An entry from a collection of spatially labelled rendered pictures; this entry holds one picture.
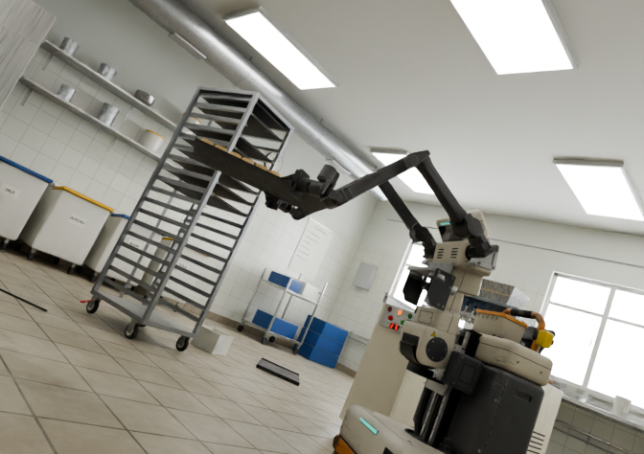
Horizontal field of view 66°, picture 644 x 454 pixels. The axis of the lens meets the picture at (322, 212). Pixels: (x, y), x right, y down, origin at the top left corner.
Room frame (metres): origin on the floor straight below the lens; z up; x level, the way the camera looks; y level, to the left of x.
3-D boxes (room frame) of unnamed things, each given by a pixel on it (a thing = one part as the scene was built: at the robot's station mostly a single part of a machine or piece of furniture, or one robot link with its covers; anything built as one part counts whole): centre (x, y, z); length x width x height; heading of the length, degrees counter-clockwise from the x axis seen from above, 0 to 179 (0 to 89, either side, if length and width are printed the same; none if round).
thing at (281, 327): (7.21, -0.03, 0.29); 0.56 x 0.38 x 0.20; 140
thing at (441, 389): (2.19, -0.72, 0.61); 0.28 x 0.27 x 0.25; 12
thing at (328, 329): (7.79, -0.79, 0.50); 0.60 x 0.40 x 0.20; 134
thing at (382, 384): (3.29, -0.97, 0.45); 0.70 x 0.34 x 0.90; 131
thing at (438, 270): (2.23, -0.58, 0.93); 0.28 x 0.16 x 0.22; 12
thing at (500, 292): (3.63, -1.35, 1.25); 0.56 x 0.29 x 0.14; 41
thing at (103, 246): (5.61, 1.89, 0.39); 0.64 x 0.54 x 0.77; 41
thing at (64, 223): (5.18, 2.38, 0.39); 0.64 x 0.54 x 0.77; 43
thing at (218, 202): (3.58, 0.85, 1.05); 0.60 x 0.40 x 0.01; 53
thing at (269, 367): (4.71, -0.22, 0.02); 0.60 x 0.40 x 0.03; 178
